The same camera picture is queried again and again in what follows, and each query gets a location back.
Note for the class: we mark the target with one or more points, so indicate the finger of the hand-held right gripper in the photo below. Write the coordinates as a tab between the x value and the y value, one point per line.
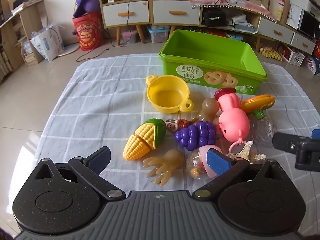
316	133
287	142

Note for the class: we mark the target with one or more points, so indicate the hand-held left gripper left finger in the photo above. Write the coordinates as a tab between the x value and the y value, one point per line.
98	158

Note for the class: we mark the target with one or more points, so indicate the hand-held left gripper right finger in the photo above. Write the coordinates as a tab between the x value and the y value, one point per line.
217	161

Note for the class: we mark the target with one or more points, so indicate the pink clear capsule ball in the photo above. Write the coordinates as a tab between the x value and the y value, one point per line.
197	162

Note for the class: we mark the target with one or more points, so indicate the clear plastic toy shell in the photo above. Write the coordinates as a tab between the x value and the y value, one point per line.
262	130

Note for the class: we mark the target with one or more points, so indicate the beige starfish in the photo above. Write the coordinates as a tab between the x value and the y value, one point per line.
243	150

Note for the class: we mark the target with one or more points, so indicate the purple toy grapes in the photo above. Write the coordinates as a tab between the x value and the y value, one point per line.
195	135

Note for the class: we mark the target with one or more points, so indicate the yellow toy corn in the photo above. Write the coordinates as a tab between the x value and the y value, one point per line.
142	135

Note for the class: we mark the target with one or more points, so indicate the orange yellow toy vegetable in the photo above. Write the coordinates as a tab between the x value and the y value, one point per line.
257	102

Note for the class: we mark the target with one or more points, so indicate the tan rubber octopus toy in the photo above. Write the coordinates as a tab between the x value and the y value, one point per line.
165	165
210	107

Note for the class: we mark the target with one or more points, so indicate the small red figurine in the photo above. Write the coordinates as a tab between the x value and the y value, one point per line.
178	123

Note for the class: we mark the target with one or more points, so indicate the yellow toy pot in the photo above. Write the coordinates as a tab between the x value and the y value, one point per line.
167	95

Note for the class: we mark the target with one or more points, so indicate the green plastic box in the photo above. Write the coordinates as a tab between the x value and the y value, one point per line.
190	70

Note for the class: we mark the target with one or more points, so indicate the grey checked tablecloth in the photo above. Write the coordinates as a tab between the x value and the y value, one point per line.
100	100

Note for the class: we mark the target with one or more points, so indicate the white box red print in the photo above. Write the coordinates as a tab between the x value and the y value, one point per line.
312	63

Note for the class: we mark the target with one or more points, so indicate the white cardboard box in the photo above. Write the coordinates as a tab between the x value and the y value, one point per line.
295	56

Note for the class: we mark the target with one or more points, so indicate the yellow egg tray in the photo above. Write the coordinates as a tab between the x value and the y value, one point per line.
271	53

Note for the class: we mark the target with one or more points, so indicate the white drawer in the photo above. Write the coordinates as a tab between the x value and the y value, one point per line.
275	31
177	12
303	43
125	13

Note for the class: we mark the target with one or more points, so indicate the black microwave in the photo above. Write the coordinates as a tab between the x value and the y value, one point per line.
310	25

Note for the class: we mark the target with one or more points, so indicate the red printed bucket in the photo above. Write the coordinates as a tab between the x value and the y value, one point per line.
87	33

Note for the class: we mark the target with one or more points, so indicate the clear storage box pink contents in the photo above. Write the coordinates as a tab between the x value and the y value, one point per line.
129	37

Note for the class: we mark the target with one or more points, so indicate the white shopping bag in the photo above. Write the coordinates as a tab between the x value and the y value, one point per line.
47	42

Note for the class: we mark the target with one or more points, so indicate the clear storage box blue lid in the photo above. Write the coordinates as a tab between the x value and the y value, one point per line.
158	35

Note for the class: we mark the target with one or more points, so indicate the black bag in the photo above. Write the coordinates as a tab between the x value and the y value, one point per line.
214	17

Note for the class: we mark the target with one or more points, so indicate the wooden bookshelf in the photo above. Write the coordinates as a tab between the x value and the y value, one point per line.
22	30

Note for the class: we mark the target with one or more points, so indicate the pink checked cloth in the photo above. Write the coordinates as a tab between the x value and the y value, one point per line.
225	1

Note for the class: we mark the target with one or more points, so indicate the purple plush toy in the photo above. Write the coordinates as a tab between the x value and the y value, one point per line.
87	0

